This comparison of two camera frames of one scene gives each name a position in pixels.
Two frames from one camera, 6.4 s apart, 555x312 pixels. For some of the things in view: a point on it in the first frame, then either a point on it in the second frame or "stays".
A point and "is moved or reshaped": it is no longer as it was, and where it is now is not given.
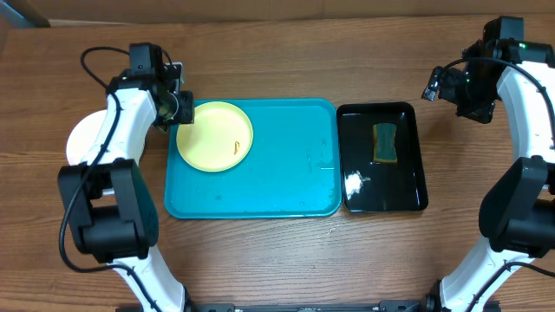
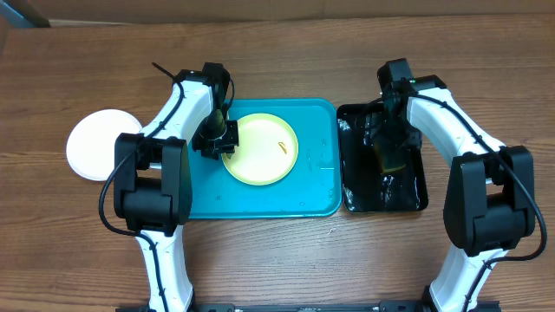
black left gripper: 188,117 → 229,146
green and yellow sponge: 384,146 is moved or reshaped
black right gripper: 482,113 → 378,132
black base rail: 427,305 stays
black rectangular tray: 381,159 stays
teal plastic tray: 293,169 stays
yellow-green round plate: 219,139 is moved or reshaped
